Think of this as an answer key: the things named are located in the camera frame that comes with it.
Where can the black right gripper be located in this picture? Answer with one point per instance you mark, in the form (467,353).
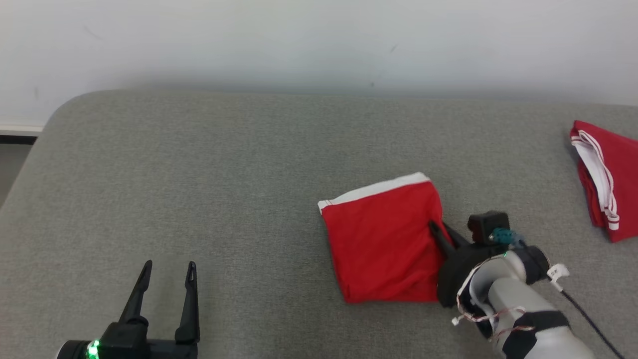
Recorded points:
(461,269)

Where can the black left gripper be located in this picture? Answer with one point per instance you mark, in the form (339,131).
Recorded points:
(129,344)

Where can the red shorts with white stripes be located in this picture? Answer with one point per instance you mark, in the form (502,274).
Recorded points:
(384,239)

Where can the red numbered basketball jersey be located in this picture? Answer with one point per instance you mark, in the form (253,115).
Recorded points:
(618,189)

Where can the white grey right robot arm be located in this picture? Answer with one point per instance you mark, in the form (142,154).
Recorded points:
(508,294)

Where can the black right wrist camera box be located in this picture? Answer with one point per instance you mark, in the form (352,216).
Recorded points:
(486,224)

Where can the white wall baseboard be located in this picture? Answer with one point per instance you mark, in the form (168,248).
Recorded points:
(20,128)

